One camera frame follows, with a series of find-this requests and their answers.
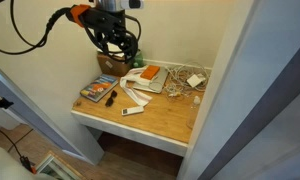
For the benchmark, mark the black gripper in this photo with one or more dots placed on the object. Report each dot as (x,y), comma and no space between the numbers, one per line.
(101,19)

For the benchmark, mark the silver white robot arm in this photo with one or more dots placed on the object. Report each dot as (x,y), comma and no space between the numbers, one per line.
(111,4)

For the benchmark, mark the brown cardboard box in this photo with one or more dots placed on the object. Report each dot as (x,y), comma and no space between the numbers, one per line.
(111,65)

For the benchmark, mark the green plastic bottle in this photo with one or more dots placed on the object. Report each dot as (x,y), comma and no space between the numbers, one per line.
(138,60)

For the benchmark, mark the orange notebook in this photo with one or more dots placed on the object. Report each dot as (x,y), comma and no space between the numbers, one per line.
(150,72)

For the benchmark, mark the colourful paperback book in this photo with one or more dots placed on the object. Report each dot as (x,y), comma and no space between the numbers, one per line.
(99,87)

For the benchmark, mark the black sunglasses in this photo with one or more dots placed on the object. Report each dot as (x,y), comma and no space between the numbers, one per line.
(110,98)

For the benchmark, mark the silver laptop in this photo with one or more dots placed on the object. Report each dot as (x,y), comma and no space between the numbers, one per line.
(158,83)

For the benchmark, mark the white remote control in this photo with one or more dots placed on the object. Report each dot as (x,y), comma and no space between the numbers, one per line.
(132,110)

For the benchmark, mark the white power adapter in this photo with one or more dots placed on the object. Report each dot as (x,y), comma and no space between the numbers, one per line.
(195,80)

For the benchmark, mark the wooden shelf with white edge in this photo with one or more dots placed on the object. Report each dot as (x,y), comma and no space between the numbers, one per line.
(163,116)

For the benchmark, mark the clear plastic bottle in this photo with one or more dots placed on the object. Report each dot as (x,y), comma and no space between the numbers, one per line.
(193,113)

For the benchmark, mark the white rounded fabric object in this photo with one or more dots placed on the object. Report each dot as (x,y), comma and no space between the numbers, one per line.
(6,165)

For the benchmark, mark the wooden picture frame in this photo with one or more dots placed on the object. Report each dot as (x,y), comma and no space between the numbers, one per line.
(55,165)

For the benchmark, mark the white door frame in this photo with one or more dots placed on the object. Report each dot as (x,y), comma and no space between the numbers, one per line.
(256,90)

